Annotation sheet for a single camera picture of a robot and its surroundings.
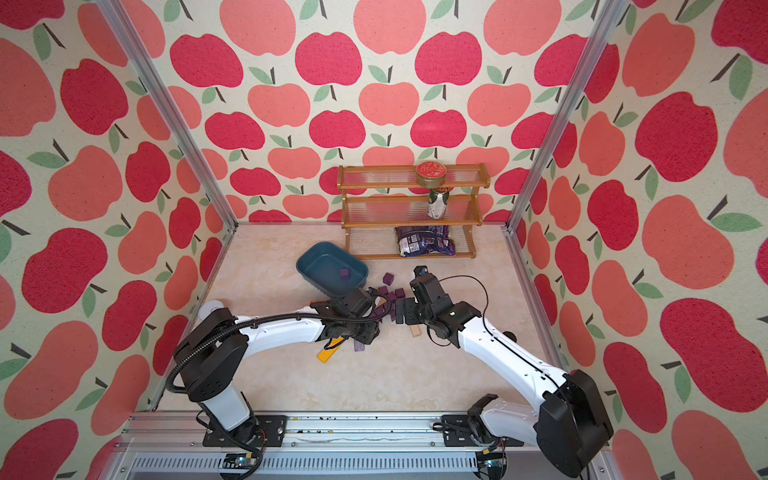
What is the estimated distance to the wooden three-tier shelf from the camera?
3.39ft

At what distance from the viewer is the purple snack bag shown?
1067 millimetres

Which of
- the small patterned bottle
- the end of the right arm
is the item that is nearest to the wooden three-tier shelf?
the small patterned bottle

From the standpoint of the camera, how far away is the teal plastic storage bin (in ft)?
3.45

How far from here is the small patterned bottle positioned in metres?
0.97
